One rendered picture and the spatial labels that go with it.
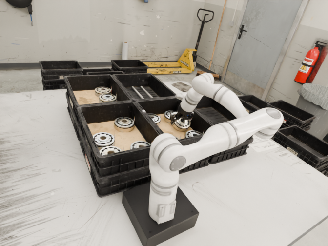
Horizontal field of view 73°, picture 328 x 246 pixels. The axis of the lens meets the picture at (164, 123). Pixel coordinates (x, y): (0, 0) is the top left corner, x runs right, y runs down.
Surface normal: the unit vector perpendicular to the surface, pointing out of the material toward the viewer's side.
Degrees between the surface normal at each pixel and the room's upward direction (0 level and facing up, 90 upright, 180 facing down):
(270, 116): 21
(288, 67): 90
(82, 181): 0
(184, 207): 4
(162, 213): 89
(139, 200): 4
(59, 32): 90
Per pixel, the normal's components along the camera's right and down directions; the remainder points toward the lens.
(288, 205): 0.15, -0.84
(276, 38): -0.85, 0.15
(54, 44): 0.50, 0.52
